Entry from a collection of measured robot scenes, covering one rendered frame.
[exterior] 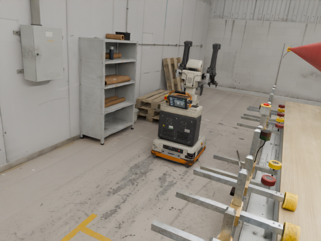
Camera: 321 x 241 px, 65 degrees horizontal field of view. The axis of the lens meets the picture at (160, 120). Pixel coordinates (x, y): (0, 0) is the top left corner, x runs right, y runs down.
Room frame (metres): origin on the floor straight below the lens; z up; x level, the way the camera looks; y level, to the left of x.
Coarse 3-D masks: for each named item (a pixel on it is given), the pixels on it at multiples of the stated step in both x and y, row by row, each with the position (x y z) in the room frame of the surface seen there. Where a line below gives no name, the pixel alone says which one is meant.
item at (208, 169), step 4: (200, 168) 1.48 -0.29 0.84; (204, 168) 1.47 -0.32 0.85; (208, 168) 1.46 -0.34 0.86; (212, 168) 1.46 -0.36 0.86; (212, 172) 1.45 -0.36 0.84; (216, 172) 1.44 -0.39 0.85; (220, 172) 1.43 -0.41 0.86; (224, 172) 1.43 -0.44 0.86; (228, 172) 1.43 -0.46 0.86; (228, 176) 1.41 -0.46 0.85; (232, 176) 1.40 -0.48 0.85; (236, 176) 1.39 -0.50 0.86; (252, 180) 1.36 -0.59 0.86; (256, 180) 1.36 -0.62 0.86; (252, 184) 1.34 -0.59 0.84; (256, 184) 1.34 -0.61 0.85; (260, 184) 1.33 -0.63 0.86; (268, 188) 1.30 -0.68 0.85
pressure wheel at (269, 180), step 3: (261, 177) 1.34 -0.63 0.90; (264, 177) 1.32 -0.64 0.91; (267, 177) 1.33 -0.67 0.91; (270, 177) 1.33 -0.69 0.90; (273, 177) 1.33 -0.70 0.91; (261, 180) 1.32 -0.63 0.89; (264, 180) 1.30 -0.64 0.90; (267, 180) 1.29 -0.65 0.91; (270, 180) 1.29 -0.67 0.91; (273, 180) 1.30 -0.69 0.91; (264, 183) 1.30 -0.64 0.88; (267, 183) 1.29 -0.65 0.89; (270, 183) 1.28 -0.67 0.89; (273, 183) 1.29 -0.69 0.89
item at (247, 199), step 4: (268, 124) 3.09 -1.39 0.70; (260, 144) 2.36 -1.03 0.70; (260, 148) 2.26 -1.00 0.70; (260, 152) 2.17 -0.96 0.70; (260, 156) 2.12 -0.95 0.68; (256, 172) 1.77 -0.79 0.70; (248, 192) 1.47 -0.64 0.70; (248, 196) 1.43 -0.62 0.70; (248, 200) 1.38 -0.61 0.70; (244, 204) 1.33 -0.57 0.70; (244, 208) 1.29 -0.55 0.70; (240, 220) 1.18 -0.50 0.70; (240, 224) 1.15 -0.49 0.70; (236, 228) 1.12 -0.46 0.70; (240, 228) 1.12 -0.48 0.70; (236, 232) 1.08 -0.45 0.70; (240, 232) 1.09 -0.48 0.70; (236, 236) 1.06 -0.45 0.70; (236, 240) 1.03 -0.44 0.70
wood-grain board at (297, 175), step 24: (288, 120) 2.63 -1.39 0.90; (312, 120) 2.72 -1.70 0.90; (288, 144) 1.91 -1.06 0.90; (312, 144) 1.96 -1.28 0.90; (288, 168) 1.48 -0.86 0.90; (312, 168) 1.51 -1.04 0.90; (312, 192) 1.22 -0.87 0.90; (288, 216) 0.99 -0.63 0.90; (312, 216) 1.00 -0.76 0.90; (312, 240) 0.85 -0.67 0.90
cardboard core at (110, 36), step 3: (108, 33) 4.16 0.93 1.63; (108, 36) 4.12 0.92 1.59; (111, 36) 4.09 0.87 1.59; (114, 36) 4.07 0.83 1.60; (117, 36) 4.05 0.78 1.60; (120, 36) 4.02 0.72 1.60; (123, 36) 4.08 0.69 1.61; (114, 39) 4.10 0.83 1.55; (117, 39) 4.07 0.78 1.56; (120, 39) 4.04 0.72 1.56; (123, 39) 4.07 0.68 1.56
